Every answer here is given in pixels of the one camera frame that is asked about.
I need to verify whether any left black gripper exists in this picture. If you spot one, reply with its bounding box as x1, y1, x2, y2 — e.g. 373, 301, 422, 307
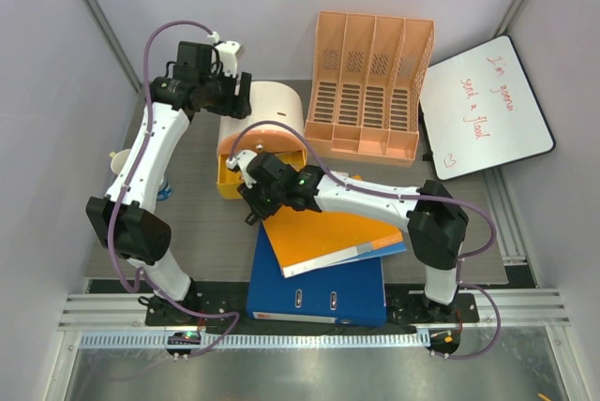
200, 66, 252, 120

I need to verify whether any yellow cabinet drawer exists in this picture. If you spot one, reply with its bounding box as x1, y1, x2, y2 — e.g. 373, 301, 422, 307
217, 150, 308, 200

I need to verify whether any orange folder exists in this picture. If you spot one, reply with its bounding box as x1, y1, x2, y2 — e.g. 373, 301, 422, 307
262, 207, 407, 278

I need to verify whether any white arched drawer cabinet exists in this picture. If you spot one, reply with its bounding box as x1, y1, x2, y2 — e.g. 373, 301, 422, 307
217, 82, 308, 170

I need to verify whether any orange desk file organizer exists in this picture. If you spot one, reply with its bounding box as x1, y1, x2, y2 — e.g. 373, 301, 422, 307
305, 11, 435, 167

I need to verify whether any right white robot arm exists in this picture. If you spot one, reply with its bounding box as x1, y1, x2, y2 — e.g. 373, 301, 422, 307
226, 150, 469, 321

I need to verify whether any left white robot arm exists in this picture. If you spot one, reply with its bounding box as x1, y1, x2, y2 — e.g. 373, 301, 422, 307
85, 69, 252, 325

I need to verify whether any black binder clip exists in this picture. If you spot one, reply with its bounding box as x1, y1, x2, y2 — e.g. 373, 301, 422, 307
245, 213, 260, 226

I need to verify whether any small blue-label bottle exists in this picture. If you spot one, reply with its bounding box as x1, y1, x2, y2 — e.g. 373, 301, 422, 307
157, 175, 173, 201

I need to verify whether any white dry-erase board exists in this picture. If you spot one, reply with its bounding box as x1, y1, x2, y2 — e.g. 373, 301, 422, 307
420, 35, 556, 181

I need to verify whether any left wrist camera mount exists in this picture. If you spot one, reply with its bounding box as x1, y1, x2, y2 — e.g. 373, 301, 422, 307
207, 32, 245, 77

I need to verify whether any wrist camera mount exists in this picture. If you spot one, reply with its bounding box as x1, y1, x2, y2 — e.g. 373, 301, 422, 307
207, 32, 245, 77
226, 150, 258, 188

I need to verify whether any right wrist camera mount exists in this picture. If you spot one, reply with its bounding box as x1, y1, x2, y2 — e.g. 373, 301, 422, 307
226, 150, 258, 188

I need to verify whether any blue ring binder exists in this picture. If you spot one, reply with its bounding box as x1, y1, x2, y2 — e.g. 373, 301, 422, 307
247, 216, 406, 327

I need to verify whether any perforated cable tray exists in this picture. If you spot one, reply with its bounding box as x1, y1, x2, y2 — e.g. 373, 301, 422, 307
79, 330, 430, 350

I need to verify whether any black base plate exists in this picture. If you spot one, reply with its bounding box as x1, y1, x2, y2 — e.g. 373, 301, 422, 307
143, 290, 480, 327

